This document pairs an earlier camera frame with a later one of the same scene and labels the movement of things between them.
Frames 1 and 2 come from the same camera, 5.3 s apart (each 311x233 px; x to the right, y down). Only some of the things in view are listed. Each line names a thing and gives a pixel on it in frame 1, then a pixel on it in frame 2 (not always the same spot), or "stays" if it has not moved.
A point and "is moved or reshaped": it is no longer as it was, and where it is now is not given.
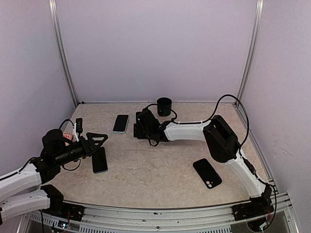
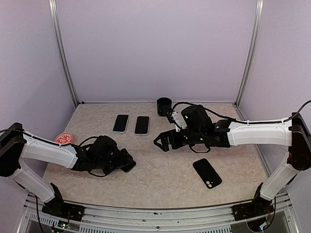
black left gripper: x=88 y=150 → x=119 y=162
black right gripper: x=138 y=131 → x=164 y=137
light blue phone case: x=120 y=124 stays
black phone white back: x=121 y=123 stays
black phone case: x=209 y=175 stays
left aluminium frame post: x=58 y=38 stays
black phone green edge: x=99 y=161 is moved or reshaped
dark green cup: x=164 y=106 stays
